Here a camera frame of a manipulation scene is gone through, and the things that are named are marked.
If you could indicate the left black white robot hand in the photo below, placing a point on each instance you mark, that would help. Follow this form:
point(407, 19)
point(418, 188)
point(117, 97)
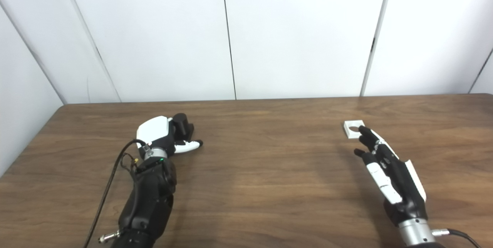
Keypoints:
point(158, 132)

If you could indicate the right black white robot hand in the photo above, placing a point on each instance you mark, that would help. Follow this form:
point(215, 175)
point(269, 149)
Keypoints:
point(400, 186)

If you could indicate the black peg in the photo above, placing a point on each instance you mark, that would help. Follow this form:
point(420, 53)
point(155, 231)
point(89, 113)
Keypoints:
point(183, 126)

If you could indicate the white square piece with hole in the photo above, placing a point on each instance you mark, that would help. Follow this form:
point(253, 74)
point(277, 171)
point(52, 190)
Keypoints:
point(349, 130)

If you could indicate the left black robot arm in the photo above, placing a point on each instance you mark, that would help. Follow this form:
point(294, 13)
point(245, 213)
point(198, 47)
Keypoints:
point(150, 201)

